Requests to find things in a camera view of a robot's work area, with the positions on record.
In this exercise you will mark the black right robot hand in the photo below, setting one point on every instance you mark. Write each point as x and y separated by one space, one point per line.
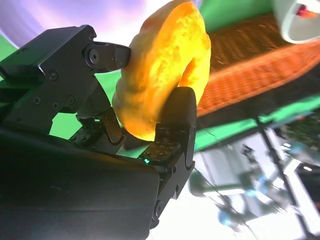
62 187

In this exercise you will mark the elongated orange striped bread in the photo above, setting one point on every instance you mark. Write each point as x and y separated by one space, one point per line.
160 62

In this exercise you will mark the grey round bowl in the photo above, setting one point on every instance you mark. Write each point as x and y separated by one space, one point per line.
290 22

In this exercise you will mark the white round plate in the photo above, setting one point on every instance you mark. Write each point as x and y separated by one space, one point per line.
50 15

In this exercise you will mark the orange wicker basket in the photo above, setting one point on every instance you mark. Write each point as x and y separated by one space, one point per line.
250 70

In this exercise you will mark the green tablecloth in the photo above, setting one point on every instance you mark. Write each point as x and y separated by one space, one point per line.
237 6

